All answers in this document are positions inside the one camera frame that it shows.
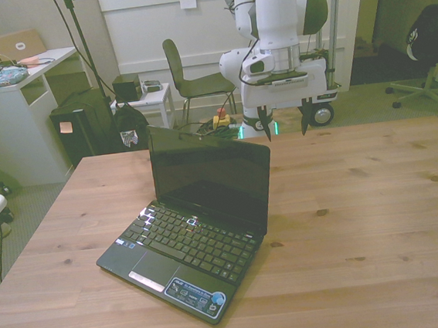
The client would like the pink round object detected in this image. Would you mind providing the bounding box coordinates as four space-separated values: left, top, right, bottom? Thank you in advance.
17 55 42 69

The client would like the cardboard box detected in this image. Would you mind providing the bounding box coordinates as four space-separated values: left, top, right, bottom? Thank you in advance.
0 27 48 64

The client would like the black box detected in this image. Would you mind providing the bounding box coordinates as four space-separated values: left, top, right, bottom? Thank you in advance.
110 73 144 104

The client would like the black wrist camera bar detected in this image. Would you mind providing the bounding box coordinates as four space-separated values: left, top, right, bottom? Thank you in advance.
253 68 310 90

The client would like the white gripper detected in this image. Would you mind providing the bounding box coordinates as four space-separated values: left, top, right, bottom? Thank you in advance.
238 56 337 146

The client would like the aluminium mast frame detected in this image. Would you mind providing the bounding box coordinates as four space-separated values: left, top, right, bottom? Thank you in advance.
311 0 353 85

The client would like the white wheeled robot cart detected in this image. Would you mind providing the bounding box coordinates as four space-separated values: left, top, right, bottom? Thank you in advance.
298 43 346 129

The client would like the black backpack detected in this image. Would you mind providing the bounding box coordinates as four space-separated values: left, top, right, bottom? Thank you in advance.
109 100 153 152

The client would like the black ASUS laptop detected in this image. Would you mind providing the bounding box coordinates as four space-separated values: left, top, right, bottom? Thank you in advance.
83 113 288 328

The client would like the black computer tower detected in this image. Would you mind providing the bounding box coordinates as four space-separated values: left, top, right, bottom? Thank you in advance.
48 105 99 170

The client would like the white desk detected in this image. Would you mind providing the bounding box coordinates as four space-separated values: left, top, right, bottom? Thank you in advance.
0 44 100 190

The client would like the small grey device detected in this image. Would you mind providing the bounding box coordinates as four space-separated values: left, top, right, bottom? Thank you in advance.
141 78 164 95

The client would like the black tripod stand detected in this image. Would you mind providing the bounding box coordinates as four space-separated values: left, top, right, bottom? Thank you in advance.
46 0 122 157

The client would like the small white side table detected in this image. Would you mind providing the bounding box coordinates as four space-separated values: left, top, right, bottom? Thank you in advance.
108 81 180 134

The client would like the black jacket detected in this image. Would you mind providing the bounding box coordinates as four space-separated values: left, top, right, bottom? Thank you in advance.
400 3 438 74

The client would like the yellow emergency stop button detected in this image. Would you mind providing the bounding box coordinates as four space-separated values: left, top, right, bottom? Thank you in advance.
211 107 233 131

